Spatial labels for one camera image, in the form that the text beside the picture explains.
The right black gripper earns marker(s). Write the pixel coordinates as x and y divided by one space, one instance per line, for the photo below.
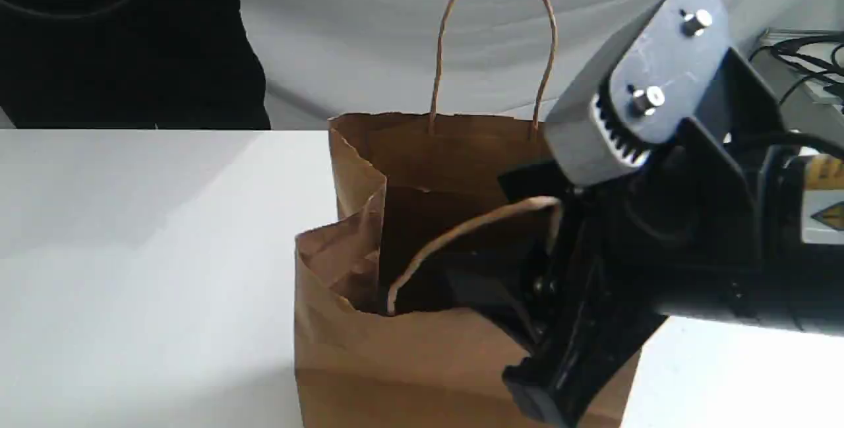
591 313

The brown paper bag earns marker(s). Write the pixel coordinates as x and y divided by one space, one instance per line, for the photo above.
376 342

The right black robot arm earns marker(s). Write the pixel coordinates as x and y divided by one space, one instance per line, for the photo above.
712 228

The grey silver camera mount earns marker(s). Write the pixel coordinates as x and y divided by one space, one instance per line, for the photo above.
633 93

